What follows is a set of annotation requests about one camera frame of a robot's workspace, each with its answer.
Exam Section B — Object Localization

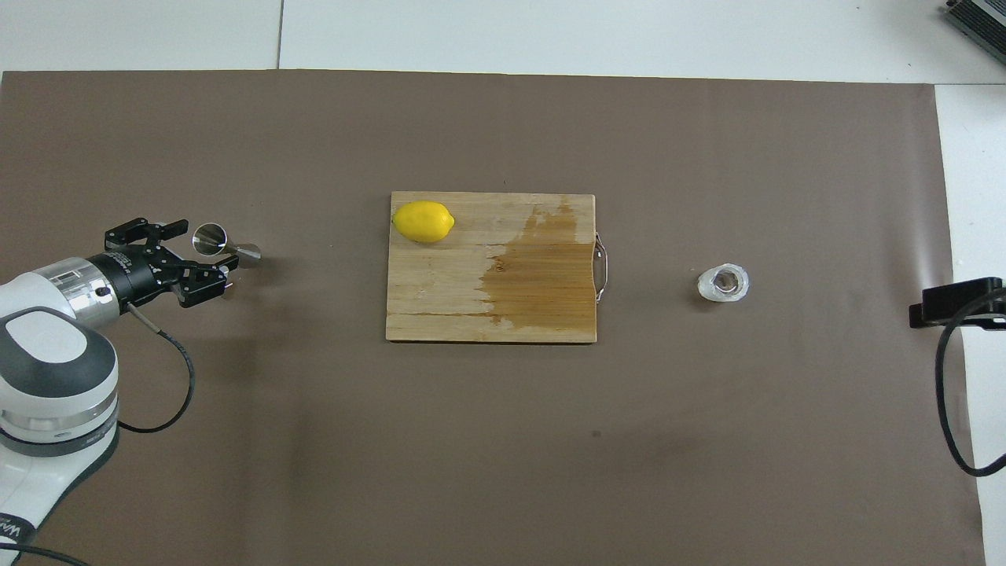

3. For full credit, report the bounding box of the small white glass cup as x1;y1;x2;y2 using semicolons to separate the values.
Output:
697;263;750;303

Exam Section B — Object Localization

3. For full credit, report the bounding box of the yellow lemon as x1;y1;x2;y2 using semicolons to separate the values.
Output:
392;200;456;244

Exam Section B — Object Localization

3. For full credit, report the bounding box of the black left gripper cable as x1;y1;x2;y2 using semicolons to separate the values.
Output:
0;303;196;566

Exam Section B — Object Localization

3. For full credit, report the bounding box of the grey finned metal device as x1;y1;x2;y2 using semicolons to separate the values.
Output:
939;0;1006;68

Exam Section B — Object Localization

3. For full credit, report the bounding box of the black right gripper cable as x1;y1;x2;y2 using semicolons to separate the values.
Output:
934;289;1006;478

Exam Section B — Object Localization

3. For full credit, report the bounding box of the wooden cutting board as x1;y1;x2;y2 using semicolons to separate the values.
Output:
385;191;608;344

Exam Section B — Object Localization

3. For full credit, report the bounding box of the steel double jigger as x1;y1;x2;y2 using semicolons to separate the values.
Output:
193;222;263;270

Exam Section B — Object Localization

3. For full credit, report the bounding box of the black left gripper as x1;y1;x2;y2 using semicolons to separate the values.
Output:
88;218;239;309

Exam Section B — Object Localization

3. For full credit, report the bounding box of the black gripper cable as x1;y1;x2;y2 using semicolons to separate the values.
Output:
934;289;1006;478
0;303;196;566

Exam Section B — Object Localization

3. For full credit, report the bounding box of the brown paper table mat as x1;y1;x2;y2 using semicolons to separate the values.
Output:
0;69;987;566

